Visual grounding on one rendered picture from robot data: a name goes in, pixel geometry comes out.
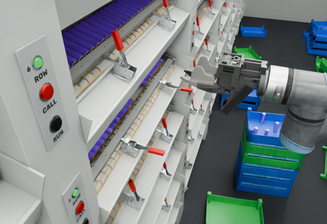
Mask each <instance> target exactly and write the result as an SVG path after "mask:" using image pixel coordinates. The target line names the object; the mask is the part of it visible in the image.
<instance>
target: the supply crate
mask: <svg viewBox="0 0 327 224"><path fill-rule="evenodd" d="M251 110H252V108H251V107H248V109H247V113H246V118H245V119H246V132H247V141H248V142H256V143H264V144H271V145H279V146H282V144H281V142H280V140H279V134H280V129H281V127H282V124H283V120H284V117H285V115H282V114H273V113H266V116H265V119H264V123H260V121H261V117H262V113H263V112H255V111H251ZM276 122H279V126H278V129H277V132H276V133H274V132H273V129H274V126H275V123H276ZM255 127H257V128H258V131H257V134H253V133H254V128H255ZM266 129H269V133H268V135H264V134H265V130H266Z"/></svg>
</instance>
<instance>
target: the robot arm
mask: <svg viewBox="0 0 327 224"><path fill-rule="evenodd" d="M229 55H233V56H229ZM234 55H235V56H234ZM243 57H244V55H241V54H234V53H227V52H224V53H223V55H222V57H221V59H220V61H219V64H218V68H217V67H215V66H211V65H210V64H209V62H208V59H207V58H206V57H204V56H202V57H200V58H199V61H198V63H197V66H195V67H194V69H184V72H185V73H186V74H188V75H189V76H191V77H188V76H180V78H181V79H182V80H184V81H185V82H187V83H188V84H190V85H192V86H194V87H197V89H200V90H203V91H206V92H210V93H221V94H230V95H229V96H228V97H227V98H226V99H225V100H224V101H223V103H222V108H221V112H222V113H224V114H225V115H229V114H230V113H231V112H232V111H233V110H234V109H235V108H236V107H237V106H238V105H239V104H240V103H241V102H242V101H243V100H244V99H245V98H246V97H247V96H248V95H249V94H250V93H251V92H252V91H253V90H254V88H256V89H257V93H256V95H257V96H260V97H262V95H263V101H267V102H272V103H279V104H283V105H288V108H287V111H286V114H285V117H284V120H283V124H282V127H281V129H280V134H279V140H280V142H281V144H282V145H283V146H284V147H285V148H287V149H288V150H290V151H292V152H294V153H298V154H308V153H310V152H311V151H312V150H313V149H314V148H315V143H316V142H318V141H320V140H322V139H324V138H327V73H325V72H324V73H319V72H313V71H306V70H299V69H290V68H286V67H279V66H273V65H270V66H269V69H268V70H267V63H268V62H267V61H262V60H255V59H248V58H243ZM215 80H217V81H216V82H215V83H214V81H215Z"/></svg>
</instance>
